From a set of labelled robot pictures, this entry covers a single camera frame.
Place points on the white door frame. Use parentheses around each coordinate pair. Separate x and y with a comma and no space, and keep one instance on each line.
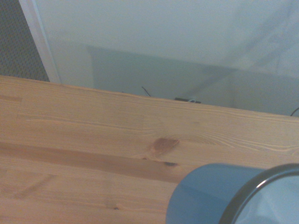
(38,42)

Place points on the blue enamel mug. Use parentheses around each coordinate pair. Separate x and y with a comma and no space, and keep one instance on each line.
(205,193)

